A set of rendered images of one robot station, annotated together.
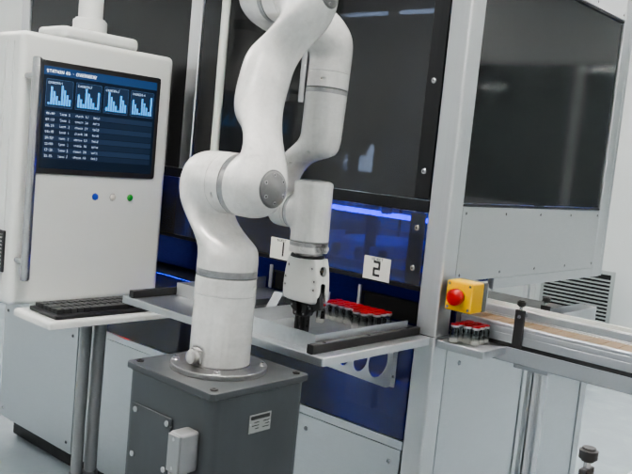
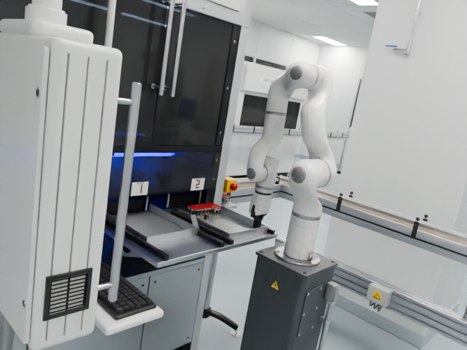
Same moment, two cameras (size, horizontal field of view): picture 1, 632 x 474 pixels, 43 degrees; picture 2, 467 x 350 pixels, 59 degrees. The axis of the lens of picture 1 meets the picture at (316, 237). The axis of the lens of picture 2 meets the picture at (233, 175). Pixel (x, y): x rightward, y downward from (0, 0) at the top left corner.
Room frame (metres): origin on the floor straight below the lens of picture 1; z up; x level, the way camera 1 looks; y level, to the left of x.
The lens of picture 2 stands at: (1.87, 1.82, 1.50)
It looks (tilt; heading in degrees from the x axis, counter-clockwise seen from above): 12 degrees down; 270
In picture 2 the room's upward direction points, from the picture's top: 9 degrees clockwise
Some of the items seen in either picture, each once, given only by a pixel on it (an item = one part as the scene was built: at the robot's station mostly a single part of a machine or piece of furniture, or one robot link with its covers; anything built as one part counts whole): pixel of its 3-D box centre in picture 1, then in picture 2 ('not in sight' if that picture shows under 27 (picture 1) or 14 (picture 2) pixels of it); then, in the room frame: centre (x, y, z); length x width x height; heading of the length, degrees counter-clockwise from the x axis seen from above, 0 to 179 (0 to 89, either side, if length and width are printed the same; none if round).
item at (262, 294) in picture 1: (255, 293); (148, 222); (2.20, 0.15, 0.90); 0.34 x 0.26 x 0.04; 139
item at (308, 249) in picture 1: (308, 247); (264, 188); (1.73, 0.01, 1.09); 0.09 x 0.08 x 0.03; 49
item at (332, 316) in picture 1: (351, 315); (206, 212); (1.98, -0.11, 0.90); 0.18 x 0.02 x 0.05; 49
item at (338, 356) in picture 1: (280, 318); (188, 228); (2.04, 0.07, 0.87); 0.70 x 0.48 x 0.02; 49
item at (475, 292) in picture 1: (466, 295); (227, 184); (1.90, -0.37, 0.99); 0.08 x 0.07 x 0.07; 139
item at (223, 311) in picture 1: (222, 321); (301, 236); (1.55, 0.17, 0.95); 0.19 x 0.19 x 0.18
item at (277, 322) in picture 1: (322, 323); (222, 220); (1.89, -0.03, 0.90); 0.34 x 0.26 x 0.04; 139
